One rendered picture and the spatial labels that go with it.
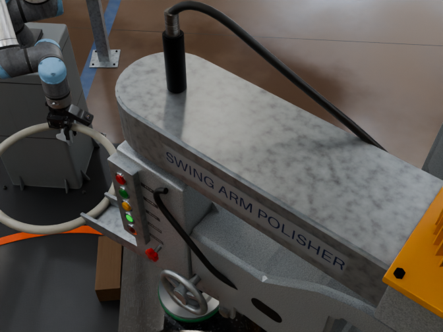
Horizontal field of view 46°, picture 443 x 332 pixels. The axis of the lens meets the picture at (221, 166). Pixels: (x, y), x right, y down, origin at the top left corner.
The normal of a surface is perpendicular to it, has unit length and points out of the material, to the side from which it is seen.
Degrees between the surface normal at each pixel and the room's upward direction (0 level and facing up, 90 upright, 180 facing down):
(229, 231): 4
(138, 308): 45
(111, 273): 0
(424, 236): 0
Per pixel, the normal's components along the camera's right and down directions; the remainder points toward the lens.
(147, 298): -0.70, -0.46
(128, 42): 0.00, -0.65
